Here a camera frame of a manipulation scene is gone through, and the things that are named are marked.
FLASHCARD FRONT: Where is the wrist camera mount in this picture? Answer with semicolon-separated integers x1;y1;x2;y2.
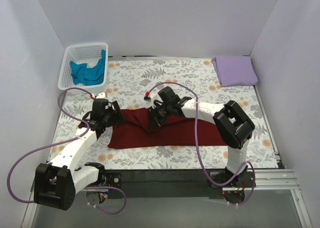
92;92;110;108
143;91;160;108

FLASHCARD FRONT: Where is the floral table mat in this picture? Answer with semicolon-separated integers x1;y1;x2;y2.
48;58;280;170

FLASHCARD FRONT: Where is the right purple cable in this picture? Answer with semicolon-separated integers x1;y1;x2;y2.
145;82;257;207

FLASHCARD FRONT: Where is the white plastic basket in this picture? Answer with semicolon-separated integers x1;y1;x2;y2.
58;42;109;93

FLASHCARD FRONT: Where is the aluminium front rail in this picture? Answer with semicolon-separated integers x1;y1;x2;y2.
81;169;298;191

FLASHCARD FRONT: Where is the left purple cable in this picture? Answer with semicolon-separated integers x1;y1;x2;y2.
6;87;128;215

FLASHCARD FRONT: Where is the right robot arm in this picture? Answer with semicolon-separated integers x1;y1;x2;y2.
144;86;255;187

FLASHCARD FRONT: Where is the dark red t-shirt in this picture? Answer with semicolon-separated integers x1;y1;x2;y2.
107;107;229;150

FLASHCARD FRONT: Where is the teal t-shirt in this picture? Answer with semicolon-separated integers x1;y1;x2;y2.
70;49;106;86

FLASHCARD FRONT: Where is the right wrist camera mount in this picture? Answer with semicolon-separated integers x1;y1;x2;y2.
143;91;160;108

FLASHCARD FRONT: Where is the purple cable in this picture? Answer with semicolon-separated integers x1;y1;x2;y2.
6;87;128;215
145;82;257;207

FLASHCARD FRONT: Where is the folded purple t-shirt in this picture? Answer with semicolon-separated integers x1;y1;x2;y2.
212;55;258;87

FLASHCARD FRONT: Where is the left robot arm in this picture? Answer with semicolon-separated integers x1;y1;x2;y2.
33;92;124;211

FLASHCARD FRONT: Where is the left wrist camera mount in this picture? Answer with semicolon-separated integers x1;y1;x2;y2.
92;92;110;108

